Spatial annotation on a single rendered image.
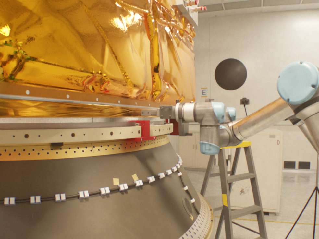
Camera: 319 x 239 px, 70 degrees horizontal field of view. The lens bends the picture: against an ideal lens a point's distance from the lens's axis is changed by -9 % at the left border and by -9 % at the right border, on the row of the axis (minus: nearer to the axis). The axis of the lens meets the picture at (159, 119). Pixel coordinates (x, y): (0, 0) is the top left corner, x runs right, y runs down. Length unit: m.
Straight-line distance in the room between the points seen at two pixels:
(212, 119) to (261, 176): 3.69
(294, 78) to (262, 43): 8.08
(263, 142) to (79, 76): 3.91
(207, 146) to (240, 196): 3.77
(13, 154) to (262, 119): 0.87
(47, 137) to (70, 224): 0.30
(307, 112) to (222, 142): 0.37
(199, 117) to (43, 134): 0.55
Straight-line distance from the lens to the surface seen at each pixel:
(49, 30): 0.72
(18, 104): 0.68
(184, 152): 8.20
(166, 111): 0.91
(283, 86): 0.71
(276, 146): 4.47
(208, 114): 0.90
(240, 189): 4.61
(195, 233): 1.24
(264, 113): 0.91
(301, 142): 8.61
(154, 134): 1.17
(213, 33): 8.99
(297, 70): 0.70
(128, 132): 1.02
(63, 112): 0.79
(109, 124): 1.03
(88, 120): 0.97
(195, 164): 8.18
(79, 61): 0.79
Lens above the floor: 1.75
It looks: 1 degrees down
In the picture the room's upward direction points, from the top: straight up
